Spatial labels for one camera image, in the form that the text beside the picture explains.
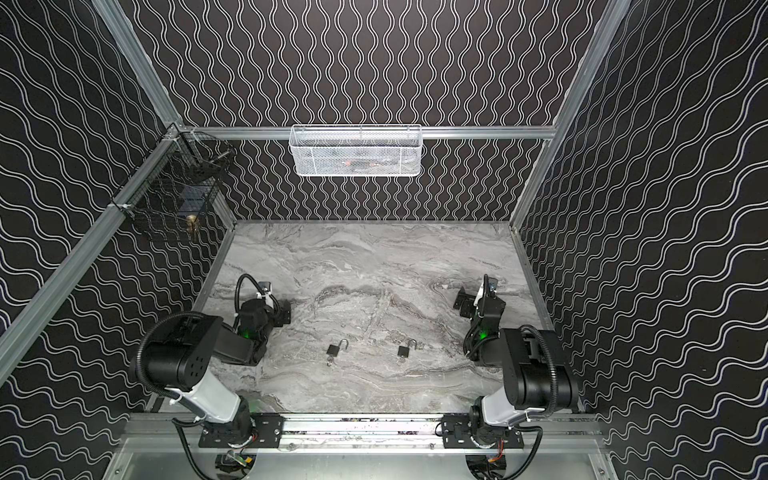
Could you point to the white mesh basket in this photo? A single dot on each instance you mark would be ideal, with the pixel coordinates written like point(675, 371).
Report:
point(357, 150)

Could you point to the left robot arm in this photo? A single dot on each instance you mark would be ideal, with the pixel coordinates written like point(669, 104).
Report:
point(173, 360)

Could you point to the black wire basket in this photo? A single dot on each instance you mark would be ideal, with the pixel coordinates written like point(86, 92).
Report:
point(186, 181)

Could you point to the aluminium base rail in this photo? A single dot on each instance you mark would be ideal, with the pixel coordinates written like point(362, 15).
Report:
point(402, 433)

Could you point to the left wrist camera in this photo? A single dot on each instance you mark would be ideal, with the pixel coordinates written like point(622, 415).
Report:
point(264, 289)

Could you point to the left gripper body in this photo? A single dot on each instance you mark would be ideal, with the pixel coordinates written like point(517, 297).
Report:
point(279, 312)

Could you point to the black padlock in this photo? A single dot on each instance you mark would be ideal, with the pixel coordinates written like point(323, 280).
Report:
point(404, 350)
point(334, 350)

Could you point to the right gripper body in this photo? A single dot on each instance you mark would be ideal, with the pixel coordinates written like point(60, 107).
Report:
point(472, 302)

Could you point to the brass object in basket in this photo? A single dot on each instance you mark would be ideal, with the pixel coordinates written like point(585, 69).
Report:
point(192, 224)

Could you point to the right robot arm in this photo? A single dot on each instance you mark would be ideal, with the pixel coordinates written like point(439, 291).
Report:
point(537, 381)

